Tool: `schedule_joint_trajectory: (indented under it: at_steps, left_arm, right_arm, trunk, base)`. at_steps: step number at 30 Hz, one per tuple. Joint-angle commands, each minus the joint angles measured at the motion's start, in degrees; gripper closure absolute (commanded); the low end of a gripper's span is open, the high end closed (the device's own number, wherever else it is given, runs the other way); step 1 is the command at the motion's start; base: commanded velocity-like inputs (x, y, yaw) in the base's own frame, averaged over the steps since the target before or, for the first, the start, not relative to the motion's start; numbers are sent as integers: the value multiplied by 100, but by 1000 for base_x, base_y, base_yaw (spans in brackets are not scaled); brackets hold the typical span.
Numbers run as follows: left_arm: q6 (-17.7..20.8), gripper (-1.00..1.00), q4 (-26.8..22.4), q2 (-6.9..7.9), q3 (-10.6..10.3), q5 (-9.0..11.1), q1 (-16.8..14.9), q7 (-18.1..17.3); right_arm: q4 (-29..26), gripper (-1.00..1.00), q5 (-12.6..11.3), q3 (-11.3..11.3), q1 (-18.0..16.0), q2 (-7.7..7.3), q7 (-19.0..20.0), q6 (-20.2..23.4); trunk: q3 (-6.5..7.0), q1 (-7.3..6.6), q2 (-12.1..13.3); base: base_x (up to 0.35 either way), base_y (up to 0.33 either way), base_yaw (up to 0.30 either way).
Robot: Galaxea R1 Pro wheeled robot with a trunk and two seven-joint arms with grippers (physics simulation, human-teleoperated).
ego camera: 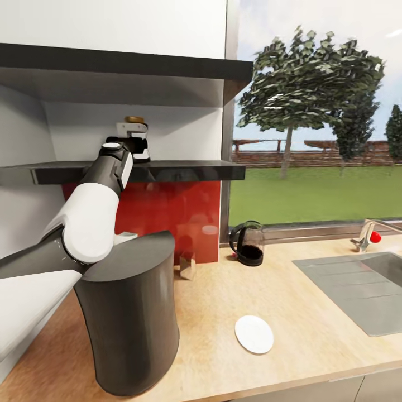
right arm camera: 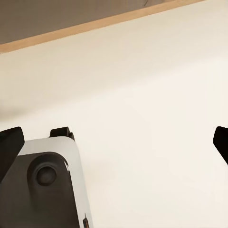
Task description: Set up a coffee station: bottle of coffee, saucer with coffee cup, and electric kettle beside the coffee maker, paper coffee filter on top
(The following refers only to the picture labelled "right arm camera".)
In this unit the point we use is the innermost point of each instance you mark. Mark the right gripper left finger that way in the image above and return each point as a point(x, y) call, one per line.
point(11, 143)

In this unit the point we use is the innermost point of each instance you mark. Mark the cabinet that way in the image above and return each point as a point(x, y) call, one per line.
point(21, 19)

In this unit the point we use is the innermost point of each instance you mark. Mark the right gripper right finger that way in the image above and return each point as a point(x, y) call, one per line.
point(220, 140)

